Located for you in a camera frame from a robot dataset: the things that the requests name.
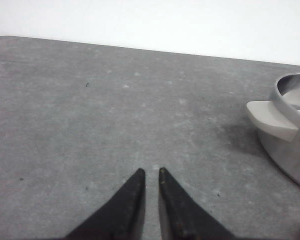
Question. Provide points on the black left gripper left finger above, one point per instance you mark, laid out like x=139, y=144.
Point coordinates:
x=122, y=217

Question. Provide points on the stainless steel pot grey handles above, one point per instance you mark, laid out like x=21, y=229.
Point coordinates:
x=278, y=124

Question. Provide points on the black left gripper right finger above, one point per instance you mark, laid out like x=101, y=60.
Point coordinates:
x=181, y=218

